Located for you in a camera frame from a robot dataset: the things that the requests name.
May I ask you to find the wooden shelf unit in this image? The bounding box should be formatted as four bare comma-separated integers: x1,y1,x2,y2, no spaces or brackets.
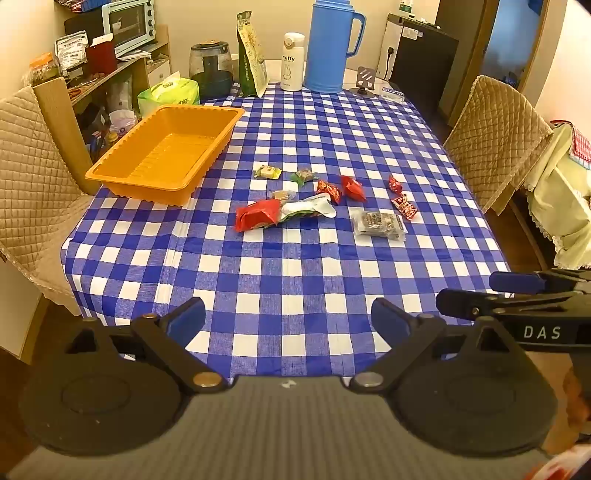
28,25,171,153

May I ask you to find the dark red box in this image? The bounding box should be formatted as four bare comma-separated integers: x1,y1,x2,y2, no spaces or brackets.
88,34,118,77

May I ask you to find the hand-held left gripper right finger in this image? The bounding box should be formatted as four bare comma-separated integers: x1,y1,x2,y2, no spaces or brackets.
344,296,518,395

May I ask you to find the stack of papers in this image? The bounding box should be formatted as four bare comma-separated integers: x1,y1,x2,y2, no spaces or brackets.
115,46,153,61

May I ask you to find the pale yellow lace cloth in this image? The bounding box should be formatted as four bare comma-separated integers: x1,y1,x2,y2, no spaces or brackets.
526,122,591,268

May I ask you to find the orange plastic tray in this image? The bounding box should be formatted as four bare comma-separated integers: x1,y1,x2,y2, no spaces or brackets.
84,104,245,206

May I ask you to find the blue thermos jug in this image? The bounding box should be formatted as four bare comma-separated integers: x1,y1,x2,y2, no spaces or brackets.
302,0,366,93

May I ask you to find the white drink bottle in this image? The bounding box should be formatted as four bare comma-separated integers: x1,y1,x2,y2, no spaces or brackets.
280,32,305,92

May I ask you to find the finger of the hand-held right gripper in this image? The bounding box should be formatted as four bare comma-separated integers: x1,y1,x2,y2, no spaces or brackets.
489,269,591,293
436,288,583,323

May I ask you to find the clear bag of candies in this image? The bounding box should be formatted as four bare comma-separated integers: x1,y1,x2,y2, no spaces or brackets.
350,209,407,241

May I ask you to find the red snack packet yellow print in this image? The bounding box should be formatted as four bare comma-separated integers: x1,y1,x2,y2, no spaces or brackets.
315,180,342,205

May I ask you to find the white green snack packet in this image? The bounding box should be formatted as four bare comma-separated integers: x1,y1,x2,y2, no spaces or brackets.
277,193,338,222

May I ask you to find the white printed packet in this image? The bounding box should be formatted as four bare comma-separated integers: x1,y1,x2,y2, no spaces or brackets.
55,31,88,77

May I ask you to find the large red snack packet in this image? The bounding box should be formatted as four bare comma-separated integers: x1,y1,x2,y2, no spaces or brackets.
235,199,283,232

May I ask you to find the green standing snack bag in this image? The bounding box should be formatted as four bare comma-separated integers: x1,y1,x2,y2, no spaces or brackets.
236,11,270,97

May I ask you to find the red checkered cloth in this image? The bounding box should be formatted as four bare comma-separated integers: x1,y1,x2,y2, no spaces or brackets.
551,119,591,171

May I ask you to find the light blue toaster oven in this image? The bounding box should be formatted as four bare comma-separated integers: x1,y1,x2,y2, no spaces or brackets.
102,0,155,58

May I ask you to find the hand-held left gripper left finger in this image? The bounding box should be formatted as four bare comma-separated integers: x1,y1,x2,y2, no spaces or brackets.
65,296,232,395

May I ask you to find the chair with quilted beige cover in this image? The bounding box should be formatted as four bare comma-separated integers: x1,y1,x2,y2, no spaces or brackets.
0,76,102,317
442,75,555,215

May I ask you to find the green tissue pack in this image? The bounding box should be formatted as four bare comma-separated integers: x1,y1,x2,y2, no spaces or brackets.
137,71,201,116

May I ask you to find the small red white candy packet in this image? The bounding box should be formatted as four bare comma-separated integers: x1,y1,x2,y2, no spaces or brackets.
390,195,419,219

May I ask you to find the plain red snack packet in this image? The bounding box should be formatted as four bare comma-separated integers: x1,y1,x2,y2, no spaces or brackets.
341,175,368,203

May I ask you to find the black box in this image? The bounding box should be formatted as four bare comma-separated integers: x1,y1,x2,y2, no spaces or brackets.
65,7,105,38

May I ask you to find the glass jar dark lid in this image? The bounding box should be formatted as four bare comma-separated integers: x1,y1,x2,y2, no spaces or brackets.
189,41,234,100

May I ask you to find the black white appliance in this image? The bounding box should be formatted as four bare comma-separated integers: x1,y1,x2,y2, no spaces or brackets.
376,13,459,121

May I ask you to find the grey phone stand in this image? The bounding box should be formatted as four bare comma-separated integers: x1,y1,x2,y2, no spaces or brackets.
349,66,380,96

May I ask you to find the blue white checkered tablecloth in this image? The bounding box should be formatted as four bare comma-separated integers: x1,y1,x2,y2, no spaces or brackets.
60,83,513,380

